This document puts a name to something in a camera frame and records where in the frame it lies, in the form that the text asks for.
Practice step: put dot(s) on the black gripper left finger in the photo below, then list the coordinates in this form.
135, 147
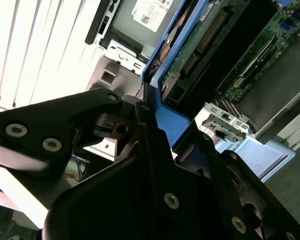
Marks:
39, 130

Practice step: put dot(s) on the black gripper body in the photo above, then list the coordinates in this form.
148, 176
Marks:
114, 200

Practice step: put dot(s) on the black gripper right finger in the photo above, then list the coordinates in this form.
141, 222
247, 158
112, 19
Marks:
230, 190

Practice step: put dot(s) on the hard disk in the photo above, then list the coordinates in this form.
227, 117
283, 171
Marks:
202, 37

